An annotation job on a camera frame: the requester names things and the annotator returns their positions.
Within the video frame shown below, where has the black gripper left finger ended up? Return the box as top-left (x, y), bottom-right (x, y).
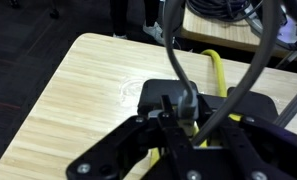
top-left (65, 94), bottom-right (202, 180)

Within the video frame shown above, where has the person in dark trousers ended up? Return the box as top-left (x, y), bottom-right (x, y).
top-left (108, 0), bottom-right (167, 46)

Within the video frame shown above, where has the grey cable with plug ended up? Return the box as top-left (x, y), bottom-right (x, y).
top-left (162, 0), bottom-right (297, 147)

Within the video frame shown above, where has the black office chair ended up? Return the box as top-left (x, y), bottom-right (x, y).
top-left (6, 0), bottom-right (61, 20)

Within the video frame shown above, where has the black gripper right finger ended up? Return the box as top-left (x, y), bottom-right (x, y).
top-left (197, 94), bottom-right (297, 180)

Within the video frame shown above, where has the black coiled cable bundle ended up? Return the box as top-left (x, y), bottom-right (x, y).
top-left (186, 0), bottom-right (257, 22)

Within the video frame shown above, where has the yellow power cord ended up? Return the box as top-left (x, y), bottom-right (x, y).
top-left (200, 48), bottom-right (229, 98)

